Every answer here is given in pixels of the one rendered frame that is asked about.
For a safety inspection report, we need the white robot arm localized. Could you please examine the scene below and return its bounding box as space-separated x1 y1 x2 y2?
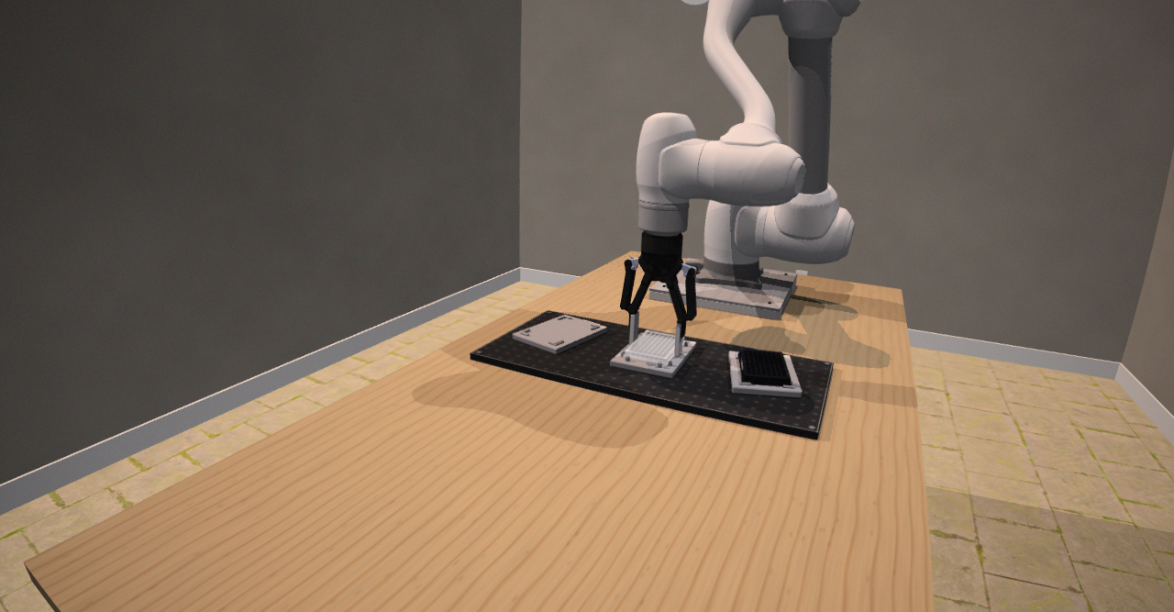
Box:
637 0 861 289

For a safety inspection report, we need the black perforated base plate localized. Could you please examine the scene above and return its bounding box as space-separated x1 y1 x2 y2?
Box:
470 310 834 440

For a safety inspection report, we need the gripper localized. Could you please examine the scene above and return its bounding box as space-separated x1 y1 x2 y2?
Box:
620 231 699 356

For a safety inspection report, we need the black well plate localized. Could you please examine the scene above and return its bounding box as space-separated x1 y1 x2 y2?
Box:
738 349 792 386

